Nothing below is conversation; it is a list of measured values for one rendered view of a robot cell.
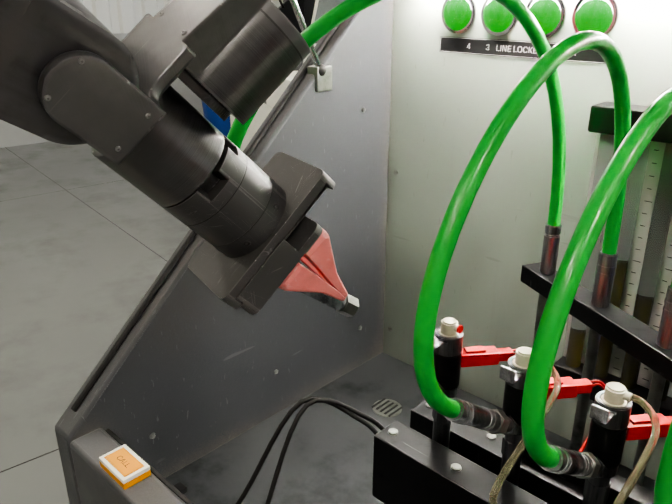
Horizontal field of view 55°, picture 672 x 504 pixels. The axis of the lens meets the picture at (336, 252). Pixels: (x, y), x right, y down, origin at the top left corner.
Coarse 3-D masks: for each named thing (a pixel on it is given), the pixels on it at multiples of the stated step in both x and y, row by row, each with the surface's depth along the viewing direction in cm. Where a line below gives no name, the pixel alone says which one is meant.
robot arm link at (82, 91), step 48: (192, 0) 34; (240, 0) 33; (144, 48) 34; (192, 48) 33; (240, 48) 34; (288, 48) 35; (48, 96) 28; (96, 96) 29; (144, 96) 31; (240, 96) 35; (96, 144) 30
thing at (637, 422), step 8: (632, 416) 53; (640, 416) 53; (648, 416) 53; (664, 416) 54; (632, 424) 53; (640, 424) 53; (648, 424) 53; (664, 424) 53; (632, 432) 53; (640, 432) 53; (648, 432) 53; (664, 432) 53
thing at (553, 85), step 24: (360, 0) 55; (504, 0) 60; (312, 24) 54; (336, 24) 55; (528, 24) 62; (552, 96) 67; (552, 120) 68; (240, 144) 55; (552, 144) 70; (552, 168) 71; (552, 192) 72; (552, 216) 72
